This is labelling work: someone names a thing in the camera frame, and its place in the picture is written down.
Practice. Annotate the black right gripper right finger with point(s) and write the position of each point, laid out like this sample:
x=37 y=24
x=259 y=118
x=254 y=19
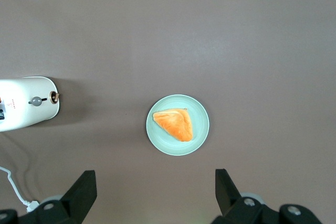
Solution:
x=228 y=197

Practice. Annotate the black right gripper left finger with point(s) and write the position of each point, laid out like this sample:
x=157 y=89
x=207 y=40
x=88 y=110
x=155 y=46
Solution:
x=78 y=197

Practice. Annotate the white two-slot toaster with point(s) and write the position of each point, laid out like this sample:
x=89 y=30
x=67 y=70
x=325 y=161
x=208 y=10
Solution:
x=23 y=113

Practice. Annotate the pale green round plate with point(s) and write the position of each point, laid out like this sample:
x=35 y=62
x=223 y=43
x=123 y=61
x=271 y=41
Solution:
x=199 y=129

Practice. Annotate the triangular golden bread piece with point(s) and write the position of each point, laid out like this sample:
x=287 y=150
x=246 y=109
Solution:
x=176 y=124

